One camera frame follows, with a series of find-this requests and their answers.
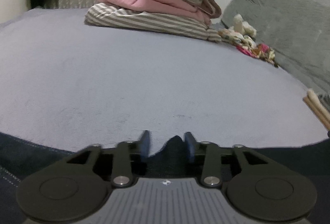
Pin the red floral cloth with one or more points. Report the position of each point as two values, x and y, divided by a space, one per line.
262 52

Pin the grey covered headboard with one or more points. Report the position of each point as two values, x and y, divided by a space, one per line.
298 30

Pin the white plush toy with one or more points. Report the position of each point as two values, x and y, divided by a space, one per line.
243 27

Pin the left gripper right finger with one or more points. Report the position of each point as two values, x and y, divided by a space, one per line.
204 160

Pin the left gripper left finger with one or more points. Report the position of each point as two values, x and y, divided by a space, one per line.
128 160

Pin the dark blue jeans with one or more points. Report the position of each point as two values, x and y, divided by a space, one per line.
20 158

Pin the beige folded trousers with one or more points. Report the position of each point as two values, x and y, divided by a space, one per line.
313 101

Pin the floral cream cloth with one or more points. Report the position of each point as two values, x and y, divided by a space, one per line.
237 39

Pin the grey striped folded blanket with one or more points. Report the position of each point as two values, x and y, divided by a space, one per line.
118 17

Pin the lavender bed sheet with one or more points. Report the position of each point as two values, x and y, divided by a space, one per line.
66 85

